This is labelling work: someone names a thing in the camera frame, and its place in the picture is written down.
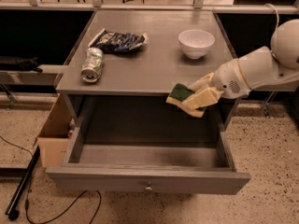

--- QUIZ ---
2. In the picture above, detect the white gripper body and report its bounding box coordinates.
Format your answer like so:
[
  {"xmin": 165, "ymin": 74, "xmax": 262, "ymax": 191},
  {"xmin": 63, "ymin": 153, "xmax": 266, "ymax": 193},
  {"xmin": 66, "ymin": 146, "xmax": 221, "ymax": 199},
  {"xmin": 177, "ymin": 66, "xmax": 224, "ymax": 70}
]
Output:
[{"xmin": 212, "ymin": 59, "xmax": 250, "ymax": 99}]

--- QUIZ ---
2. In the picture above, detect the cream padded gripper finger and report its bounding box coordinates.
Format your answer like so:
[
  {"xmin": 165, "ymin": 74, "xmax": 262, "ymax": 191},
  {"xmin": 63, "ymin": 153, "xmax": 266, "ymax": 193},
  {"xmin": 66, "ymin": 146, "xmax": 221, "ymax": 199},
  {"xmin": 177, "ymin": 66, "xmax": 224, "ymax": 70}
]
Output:
[
  {"xmin": 182, "ymin": 87, "xmax": 223, "ymax": 110},
  {"xmin": 188, "ymin": 73, "xmax": 214, "ymax": 91}
]

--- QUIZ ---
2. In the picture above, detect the green and yellow sponge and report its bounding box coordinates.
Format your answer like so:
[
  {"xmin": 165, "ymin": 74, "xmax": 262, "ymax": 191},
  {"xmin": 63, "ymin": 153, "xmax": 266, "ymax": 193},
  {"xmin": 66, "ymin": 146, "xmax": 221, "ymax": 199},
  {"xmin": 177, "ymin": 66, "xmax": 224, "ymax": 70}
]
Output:
[{"xmin": 166, "ymin": 83, "xmax": 206, "ymax": 118}]

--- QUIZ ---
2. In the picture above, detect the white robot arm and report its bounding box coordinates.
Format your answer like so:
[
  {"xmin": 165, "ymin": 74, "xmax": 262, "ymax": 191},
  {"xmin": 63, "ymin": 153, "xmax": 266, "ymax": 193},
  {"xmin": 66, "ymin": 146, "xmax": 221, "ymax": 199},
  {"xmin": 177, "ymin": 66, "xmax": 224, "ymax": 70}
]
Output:
[{"xmin": 182, "ymin": 20, "xmax": 299, "ymax": 109}]

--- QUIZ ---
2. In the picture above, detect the open grey top drawer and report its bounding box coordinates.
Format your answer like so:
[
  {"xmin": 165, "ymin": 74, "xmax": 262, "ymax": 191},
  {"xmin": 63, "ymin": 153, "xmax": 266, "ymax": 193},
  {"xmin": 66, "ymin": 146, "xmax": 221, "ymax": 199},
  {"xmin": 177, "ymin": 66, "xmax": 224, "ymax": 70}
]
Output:
[{"xmin": 45, "ymin": 96, "xmax": 251, "ymax": 196}]

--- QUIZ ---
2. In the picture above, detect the small metal drawer knob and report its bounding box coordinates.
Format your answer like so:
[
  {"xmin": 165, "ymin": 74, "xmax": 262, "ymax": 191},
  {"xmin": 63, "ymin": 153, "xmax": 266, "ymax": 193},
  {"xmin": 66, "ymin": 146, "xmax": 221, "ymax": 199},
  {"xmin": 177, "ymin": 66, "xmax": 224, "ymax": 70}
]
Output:
[{"xmin": 144, "ymin": 182, "xmax": 153, "ymax": 193}]

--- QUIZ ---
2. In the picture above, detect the white ceramic bowl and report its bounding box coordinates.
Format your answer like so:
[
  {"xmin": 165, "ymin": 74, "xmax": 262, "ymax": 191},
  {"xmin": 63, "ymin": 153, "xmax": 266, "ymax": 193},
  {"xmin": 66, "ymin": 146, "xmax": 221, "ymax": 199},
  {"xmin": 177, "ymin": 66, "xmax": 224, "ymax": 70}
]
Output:
[{"xmin": 178, "ymin": 29, "xmax": 215, "ymax": 59}]

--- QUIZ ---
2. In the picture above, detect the grey wooden cabinet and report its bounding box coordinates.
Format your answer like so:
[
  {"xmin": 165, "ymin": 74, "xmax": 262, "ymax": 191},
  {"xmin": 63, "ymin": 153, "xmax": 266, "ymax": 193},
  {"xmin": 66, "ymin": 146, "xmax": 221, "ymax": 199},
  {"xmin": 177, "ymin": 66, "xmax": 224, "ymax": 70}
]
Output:
[{"xmin": 55, "ymin": 9, "xmax": 249, "ymax": 133}]

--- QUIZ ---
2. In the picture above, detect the blue crumpled chip bag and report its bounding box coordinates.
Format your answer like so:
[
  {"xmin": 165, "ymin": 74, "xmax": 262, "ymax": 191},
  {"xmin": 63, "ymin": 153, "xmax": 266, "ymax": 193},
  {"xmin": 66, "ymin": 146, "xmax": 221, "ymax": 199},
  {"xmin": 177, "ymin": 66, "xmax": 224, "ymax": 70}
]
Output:
[{"xmin": 88, "ymin": 28, "xmax": 148, "ymax": 54}]

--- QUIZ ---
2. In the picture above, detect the crushed silver soda can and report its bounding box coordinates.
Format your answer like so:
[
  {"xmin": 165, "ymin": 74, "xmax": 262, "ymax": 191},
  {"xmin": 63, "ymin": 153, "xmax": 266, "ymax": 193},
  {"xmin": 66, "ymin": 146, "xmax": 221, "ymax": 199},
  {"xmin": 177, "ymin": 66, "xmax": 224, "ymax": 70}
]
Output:
[{"xmin": 81, "ymin": 48, "xmax": 104, "ymax": 83}]

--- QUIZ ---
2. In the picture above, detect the brown cardboard box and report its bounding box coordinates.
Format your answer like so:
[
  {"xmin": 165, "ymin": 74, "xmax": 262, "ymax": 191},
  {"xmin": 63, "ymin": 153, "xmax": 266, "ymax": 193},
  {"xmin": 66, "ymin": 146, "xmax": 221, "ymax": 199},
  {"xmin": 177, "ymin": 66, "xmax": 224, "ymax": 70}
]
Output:
[{"xmin": 37, "ymin": 96, "xmax": 72, "ymax": 168}]

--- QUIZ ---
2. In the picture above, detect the black object on shelf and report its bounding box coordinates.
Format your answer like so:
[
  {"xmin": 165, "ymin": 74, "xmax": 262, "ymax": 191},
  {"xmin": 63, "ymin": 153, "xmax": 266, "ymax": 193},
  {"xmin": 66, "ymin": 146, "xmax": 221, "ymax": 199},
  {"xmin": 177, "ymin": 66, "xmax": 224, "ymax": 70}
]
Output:
[{"xmin": 0, "ymin": 56, "xmax": 43, "ymax": 73}]

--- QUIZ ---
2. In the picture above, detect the black metal bar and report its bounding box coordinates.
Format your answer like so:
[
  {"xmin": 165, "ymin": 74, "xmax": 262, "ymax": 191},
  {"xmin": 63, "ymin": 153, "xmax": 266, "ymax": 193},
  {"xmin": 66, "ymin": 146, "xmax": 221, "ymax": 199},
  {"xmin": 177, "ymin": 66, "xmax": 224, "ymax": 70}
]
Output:
[{"xmin": 4, "ymin": 147, "xmax": 40, "ymax": 221}]

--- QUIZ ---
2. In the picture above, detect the white hanging cable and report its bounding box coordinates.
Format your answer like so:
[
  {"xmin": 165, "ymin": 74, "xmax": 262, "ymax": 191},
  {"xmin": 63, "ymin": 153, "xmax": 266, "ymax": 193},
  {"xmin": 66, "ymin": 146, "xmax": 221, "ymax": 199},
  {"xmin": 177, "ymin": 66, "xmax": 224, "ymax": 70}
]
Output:
[{"xmin": 264, "ymin": 3, "xmax": 280, "ymax": 30}]

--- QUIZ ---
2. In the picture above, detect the black floor cable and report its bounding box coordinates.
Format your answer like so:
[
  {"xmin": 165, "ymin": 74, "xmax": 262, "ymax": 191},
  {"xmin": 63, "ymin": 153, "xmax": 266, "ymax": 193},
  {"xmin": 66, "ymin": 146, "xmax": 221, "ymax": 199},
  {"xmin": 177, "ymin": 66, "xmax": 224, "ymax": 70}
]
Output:
[{"xmin": 0, "ymin": 135, "xmax": 103, "ymax": 224}]

